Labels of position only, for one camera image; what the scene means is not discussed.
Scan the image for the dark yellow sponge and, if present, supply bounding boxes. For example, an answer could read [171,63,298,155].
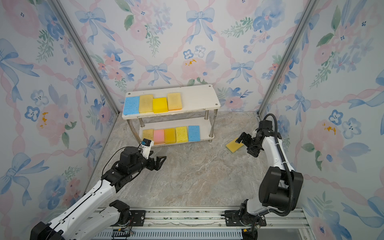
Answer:
[226,139,244,153]

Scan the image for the bright yellow sponge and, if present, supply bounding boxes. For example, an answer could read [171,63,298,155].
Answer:
[153,98,169,114]

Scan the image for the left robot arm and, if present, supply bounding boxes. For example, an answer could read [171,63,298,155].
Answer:
[30,145,167,240]

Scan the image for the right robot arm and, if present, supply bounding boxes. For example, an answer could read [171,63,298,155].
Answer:
[236,119,304,225]

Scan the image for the white two-tier shelf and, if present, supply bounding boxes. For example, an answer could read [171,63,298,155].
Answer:
[122,85,221,143]

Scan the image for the right aluminium frame post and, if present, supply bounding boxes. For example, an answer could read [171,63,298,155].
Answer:
[257,0,318,117]

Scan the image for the aluminium frame post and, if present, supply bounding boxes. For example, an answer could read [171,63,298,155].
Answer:
[48,1,120,115]
[257,0,318,117]

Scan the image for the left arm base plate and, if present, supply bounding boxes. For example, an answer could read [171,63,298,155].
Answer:
[111,210,147,228]

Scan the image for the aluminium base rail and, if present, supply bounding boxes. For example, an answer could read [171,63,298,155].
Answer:
[90,207,315,240]

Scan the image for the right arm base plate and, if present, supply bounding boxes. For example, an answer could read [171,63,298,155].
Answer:
[221,210,267,228]

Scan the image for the left aluminium frame post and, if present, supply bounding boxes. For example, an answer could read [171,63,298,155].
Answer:
[48,1,120,115]

